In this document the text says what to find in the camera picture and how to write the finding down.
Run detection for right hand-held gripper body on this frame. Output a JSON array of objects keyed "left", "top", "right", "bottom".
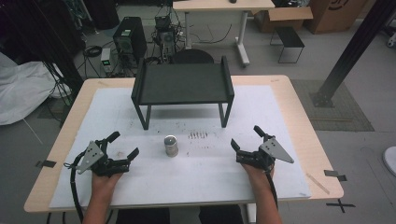
[{"left": 235, "top": 134, "right": 295, "bottom": 172}]

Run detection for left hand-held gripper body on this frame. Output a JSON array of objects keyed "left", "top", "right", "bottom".
[{"left": 76, "top": 139, "right": 131, "bottom": 178}]

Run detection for person's right hand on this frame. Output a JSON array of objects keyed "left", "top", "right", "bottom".
[{"left": 240, "top": 162, "right": 276, "bottom": 189}]

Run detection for person's left hand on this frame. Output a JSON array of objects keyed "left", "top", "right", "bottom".
[{"left": 91, "top": 172, "right": 124, "bottom": 200}]

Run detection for silver metal can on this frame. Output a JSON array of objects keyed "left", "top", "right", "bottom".
[{"left": 163, "top": 134, "right": 179, "bottom": 159}]

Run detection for black tape strip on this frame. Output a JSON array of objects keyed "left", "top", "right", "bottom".
[
  {"left": 35, "top": 159, "right": 58, "bottom": 169},
  {"left": 323, "top": 169, "right": 348, "bottom": 182}
]

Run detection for white foam mat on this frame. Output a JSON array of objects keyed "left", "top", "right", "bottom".
[{"left": 49, "top": 84, "right": 313, "bottom": 210}]

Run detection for small white power unit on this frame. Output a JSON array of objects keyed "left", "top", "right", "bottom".
[{"left": 100, "top": 47, "right": 113, "bottom": 75}]

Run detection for black metal shelf rack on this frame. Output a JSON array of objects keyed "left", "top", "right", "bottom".
[{"left": 131, "top": 55, "right": 235, "bottom": 132}]

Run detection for grey floor mat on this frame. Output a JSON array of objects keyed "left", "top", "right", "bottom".
[{"left": 290, "top": 78, "right": 375, "bottom": 133}]

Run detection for black tape cross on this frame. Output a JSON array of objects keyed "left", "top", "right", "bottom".
[{"left": 325, "top": 199, "right": 357, "bottom": 215}]

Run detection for black metal side table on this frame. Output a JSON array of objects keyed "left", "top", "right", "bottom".
[{"left": 269, "top": 25, "right": 306, "bottom": 65}]

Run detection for black round stool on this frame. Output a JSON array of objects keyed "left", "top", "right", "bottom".
[{"left": 171, "top": 49, "right": 216, "bottom": 65}]

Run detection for black computer tower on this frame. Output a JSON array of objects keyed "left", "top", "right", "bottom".
[{"left": 112, "top": 16, "right": 149, "bottom": 63}]

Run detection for white cloth sheet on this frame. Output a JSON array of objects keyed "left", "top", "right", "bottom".
[{"left": 0, "top": 51, "right": 73, "bottom": 127}]

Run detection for black tripod stand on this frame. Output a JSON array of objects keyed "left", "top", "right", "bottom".
[{"left": 0, "top": 0, "right": 86, "bottom": 108}]

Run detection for small open cardboard box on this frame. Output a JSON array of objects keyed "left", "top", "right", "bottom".
[{"left": 252, "top": 6, "right": 315, "bottom": 35}]

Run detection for white round object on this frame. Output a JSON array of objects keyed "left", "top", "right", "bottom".
[{"left": 381, "top": 146, "right": 396, "bottom": 179}]

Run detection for white-legged wooden desk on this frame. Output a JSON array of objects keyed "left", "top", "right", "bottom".
[{"left": 172, "top": 0, "right": 276, "bottom": 68}]

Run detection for large cardboard box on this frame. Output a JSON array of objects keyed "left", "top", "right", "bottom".
[{"left": 303, "top": 0, "right": 369, "bottom": 35}]

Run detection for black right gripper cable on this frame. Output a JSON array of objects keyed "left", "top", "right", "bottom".
[{"left": 264, "top": 169, "right": 279, "bottom": 210}]

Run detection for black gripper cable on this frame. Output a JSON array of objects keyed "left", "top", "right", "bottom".
[
  {"left": 64, "top": 151, "right": 87, "bottom": 224},
  {"left": 264, "top": 169, "right": 279, "bottom": 210}
]

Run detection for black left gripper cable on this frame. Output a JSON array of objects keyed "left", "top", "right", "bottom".
[{"left": 64, "top": 151, "right": 87, "bottom": 224}]

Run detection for coiled black cable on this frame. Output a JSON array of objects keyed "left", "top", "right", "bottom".
[{"left": 82, "top": 45, "right": 104, "bottom": 59}]

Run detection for open computer case with cables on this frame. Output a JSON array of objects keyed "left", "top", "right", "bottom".
[{"left": 153, "top": 14, "right": 178, "bottom": 61}]

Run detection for black metal post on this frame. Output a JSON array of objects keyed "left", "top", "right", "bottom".
[{"left": 308, "top": 0, "right": 396, "bottom": 109}]

